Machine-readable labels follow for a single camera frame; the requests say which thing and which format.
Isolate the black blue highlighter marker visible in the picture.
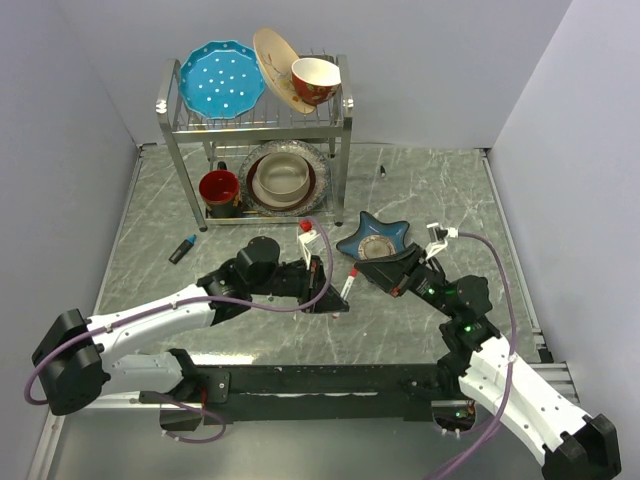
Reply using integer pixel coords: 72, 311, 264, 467
169, 235, 197, 265

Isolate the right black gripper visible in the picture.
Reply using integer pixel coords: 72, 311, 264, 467
354, 243, 458, 318

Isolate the beige ceramic bowl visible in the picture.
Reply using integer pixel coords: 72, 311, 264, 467
255, 152, 311, 202

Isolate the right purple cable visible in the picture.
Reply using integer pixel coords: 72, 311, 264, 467
424, 232, 519, 480

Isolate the black base bar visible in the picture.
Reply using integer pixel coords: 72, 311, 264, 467
170, 364, 465, 423

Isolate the steel two-tier dish rack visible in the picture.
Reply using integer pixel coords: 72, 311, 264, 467
155, 54, 354, 232

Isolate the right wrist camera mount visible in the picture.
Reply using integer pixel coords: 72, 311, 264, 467
425, 222, 459, 260

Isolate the dark red plate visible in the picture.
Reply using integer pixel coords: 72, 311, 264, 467
248, 157, 316, 211

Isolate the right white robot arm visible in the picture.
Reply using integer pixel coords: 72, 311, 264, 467
355, 244, 621, 479

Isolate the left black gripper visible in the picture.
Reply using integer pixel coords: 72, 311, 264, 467
250, 253, 349, 312

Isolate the ornate grey rimmed plate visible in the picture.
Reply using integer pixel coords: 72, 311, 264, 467
238, 140, 330, 217

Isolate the red floral bowl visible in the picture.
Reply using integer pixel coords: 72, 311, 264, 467
291, 57, 341, 106

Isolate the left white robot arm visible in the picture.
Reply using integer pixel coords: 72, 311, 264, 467
31, 236, 349, 416

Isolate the blue polka dot plate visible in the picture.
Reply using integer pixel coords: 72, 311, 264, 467
179, 40, 266, 120

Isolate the blue star-shaped dish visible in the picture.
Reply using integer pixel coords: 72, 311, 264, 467
336, 211, 410, 261

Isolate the cream floral plate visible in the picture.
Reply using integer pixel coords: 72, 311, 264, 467
253, 28, 315, 115

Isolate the red and black mug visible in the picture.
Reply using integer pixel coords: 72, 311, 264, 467
199, 169, 242, 218

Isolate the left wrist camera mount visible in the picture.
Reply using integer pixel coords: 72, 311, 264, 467
297, 220, 324, 266

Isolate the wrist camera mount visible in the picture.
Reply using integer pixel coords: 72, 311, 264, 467
425, 222, 459, 260
297, 220, 324, 266

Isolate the white pen with red tip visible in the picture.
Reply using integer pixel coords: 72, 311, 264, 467
341, 273, 356, 300

